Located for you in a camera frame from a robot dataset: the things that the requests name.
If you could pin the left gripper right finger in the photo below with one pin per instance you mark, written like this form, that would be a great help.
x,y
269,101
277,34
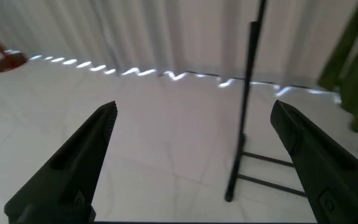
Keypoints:
x,y
334,186

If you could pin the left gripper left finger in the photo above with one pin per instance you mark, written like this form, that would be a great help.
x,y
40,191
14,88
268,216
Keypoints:
x,y
67,183

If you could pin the black clothes rack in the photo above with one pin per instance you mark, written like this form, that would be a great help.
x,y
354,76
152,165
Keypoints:
x,y
249,77

